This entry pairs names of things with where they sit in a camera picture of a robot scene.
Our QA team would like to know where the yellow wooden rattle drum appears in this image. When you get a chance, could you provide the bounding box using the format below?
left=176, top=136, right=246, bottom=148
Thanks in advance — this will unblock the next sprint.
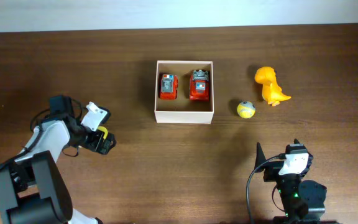
left=98, top=126, right=108, bottom=139

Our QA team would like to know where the red toy fire truck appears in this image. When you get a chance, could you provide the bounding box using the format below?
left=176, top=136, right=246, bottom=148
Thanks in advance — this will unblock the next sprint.
left=189, top=70, right=209, bottom=101

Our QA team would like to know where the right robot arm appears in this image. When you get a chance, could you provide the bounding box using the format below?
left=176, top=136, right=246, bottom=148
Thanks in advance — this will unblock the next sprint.
left=255, top=139, right=327, bottom=223

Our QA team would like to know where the white cardboard box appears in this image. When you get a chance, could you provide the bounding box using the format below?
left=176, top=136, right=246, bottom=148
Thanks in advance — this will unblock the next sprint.
left=154, top=60, right=214, bottom=124

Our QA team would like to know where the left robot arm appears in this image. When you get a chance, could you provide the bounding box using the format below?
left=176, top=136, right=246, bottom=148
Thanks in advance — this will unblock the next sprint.
left=0, top=95, right=116, bottom=224

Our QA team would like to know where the small red toy car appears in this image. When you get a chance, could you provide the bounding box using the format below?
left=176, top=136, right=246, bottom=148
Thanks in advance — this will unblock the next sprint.
left=159, top=74, right=178, bottom=100

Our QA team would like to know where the orange toy dinosaur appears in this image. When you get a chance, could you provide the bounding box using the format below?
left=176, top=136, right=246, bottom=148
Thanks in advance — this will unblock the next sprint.
left=254, top=67, right=291, bottom=106

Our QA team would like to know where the yellow grey ball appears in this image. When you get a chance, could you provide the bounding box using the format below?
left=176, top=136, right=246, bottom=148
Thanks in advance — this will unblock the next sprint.
left=237, top=101, right=256, bottom=119

